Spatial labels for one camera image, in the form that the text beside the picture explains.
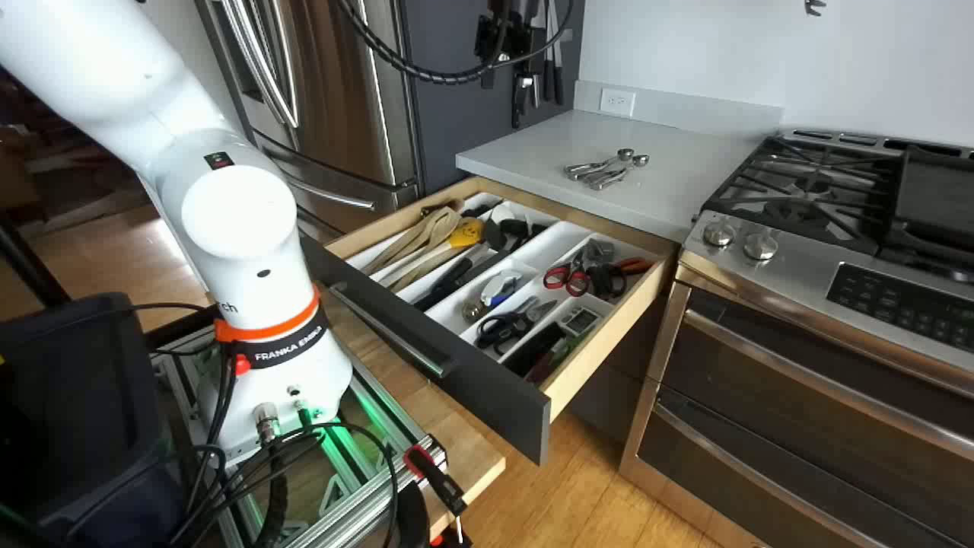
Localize yellow spatula wooden handle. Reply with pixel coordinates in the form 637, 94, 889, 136
376, 217, 488, 297

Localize stainless steel refrigerator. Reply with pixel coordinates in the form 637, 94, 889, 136
190, 0, 587, 242

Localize black base cable bundle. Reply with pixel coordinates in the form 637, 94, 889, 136
163, 343, 405, 548

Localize metal measuring spoons set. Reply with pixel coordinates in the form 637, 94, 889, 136
559, 146, 650, 195

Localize wooden mounting board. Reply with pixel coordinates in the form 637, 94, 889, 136
141, 293, 508, 544

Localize stainless steel gas range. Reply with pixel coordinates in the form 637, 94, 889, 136
616, 126, 974, 548

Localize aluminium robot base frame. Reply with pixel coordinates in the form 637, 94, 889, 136
148, 322, 451, 548

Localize black long handled utensil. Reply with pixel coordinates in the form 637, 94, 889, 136
409, 252, 479, 313

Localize black green gadget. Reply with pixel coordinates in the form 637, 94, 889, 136
499, 305, 602, 384

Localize range drawer handle bar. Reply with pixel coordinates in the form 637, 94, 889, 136
655, 402, 889, 548

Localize black table leg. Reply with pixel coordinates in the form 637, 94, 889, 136
0, 213, 72, 313

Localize pale wooden spoon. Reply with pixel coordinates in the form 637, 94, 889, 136
363, 205, 463, 281

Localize black red handled tool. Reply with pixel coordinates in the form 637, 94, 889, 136
587, 252, 657, 305

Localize silver stove knob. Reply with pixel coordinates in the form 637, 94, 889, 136
740, 225, 783, 268
701, 217, 740, 252

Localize black handled scissors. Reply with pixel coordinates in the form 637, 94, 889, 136
472, 305, 542, 353

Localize red handled scissors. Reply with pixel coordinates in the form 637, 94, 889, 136
542, 255, 602, 297

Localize wooden drawer dark front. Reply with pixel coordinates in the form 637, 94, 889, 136
300, 174, 682, 470

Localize black cast iron grate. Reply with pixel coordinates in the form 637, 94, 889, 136
707, 133, 903, 255

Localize red handled clamp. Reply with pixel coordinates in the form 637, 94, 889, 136
398, 437, 473, 548

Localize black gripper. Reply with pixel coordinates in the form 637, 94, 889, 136
472, 0, 567, 132

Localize white drawer organizer tray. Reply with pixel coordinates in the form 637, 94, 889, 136
345, 187, 664, 388

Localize grey metal tool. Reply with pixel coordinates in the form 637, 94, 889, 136
574, 238, 616, 271

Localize black stove griddle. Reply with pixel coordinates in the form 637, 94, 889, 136
878, 143, 974, 286

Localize white wall outlet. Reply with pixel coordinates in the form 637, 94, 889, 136
600, 86, 640, 119

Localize oven door handle bar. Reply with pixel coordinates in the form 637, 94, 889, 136
682, 305, 974, 466

